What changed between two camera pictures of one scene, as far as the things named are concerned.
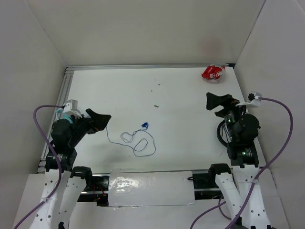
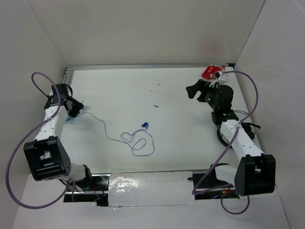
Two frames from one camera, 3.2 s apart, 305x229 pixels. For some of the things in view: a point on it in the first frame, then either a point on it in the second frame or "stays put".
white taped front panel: (147, 187) stays put
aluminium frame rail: (69, 70) stays put
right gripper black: (213, 100) → (192, 90)
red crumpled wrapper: (213, 71) stays put
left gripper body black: (81, 127) → (76, 106)
